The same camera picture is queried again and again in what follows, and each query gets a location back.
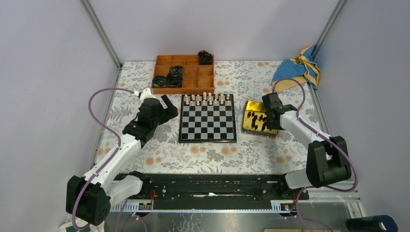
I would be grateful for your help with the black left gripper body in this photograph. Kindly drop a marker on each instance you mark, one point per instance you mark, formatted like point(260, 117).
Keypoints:
point(159, 120)

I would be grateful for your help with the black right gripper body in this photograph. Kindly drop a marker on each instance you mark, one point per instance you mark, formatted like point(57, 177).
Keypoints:
point(272, 125)

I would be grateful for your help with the gold tin of black pieces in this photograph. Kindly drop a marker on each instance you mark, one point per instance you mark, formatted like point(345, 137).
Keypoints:
point(254, 120)

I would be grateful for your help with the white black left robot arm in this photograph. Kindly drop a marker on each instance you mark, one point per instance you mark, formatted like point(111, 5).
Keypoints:
point(91, 196)

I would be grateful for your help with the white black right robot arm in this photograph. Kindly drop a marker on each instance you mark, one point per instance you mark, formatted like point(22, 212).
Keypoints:
point(326, 155)

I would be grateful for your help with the black silver chess board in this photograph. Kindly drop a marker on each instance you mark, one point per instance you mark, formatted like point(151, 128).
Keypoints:
point(207, 118)

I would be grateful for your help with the black green coil left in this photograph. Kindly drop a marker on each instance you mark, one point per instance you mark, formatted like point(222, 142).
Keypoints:
point(159, 81)

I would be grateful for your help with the black coil middle compartment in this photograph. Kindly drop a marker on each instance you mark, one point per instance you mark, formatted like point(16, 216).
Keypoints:
point(174, 77)

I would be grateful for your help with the black coil compartment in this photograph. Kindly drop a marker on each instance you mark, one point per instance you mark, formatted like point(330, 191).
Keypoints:
point(205, 58)
point(174, 77)

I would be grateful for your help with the floral table mat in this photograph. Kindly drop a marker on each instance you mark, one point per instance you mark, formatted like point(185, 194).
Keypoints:
point(246, 80)

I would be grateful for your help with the orange compartment tray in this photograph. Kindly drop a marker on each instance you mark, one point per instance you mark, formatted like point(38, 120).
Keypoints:
point(196, 78)

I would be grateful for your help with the blue yellow cloth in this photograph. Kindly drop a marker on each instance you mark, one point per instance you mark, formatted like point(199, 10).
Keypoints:
point(301, 68)

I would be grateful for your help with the black coil top compartment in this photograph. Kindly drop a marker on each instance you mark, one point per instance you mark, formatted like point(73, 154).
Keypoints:
point(205, 58)

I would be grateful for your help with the black cylinder bottom right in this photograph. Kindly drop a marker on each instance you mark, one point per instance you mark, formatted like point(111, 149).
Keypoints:
point(379, 223)

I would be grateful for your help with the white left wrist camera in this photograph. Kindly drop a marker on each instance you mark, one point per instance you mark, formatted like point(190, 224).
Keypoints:
point(146, 93)

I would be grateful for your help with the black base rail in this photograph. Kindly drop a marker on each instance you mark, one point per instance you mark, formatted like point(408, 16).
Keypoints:
point(220, 192)

